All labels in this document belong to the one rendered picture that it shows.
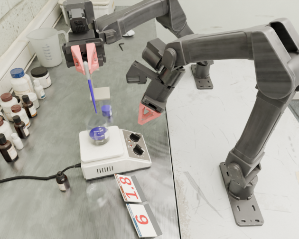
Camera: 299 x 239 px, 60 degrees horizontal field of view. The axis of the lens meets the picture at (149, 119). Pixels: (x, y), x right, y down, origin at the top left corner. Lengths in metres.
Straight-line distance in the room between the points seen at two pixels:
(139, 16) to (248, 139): 0.48
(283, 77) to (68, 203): 0.60
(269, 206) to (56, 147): 0.66
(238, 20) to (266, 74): 1.78
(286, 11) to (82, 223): 2.11
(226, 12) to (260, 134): 1.69
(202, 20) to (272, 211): 1.67
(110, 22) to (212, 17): 1.49
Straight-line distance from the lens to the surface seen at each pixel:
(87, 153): 0.74
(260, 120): 0.58
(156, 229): 0.69
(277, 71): 0.49
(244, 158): 0.65
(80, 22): 0.68
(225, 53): 0.56
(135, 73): 0.70
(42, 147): 0.92
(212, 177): 0.80
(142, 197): 0.73
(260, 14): 2.31
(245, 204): 0.76
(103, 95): 1.07
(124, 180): 0.74
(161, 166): 0.80
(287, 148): 0.96
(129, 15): 0.81
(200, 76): 1.17
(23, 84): 1.09
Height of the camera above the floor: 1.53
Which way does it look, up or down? 42 degrees down
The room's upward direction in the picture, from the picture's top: straight up
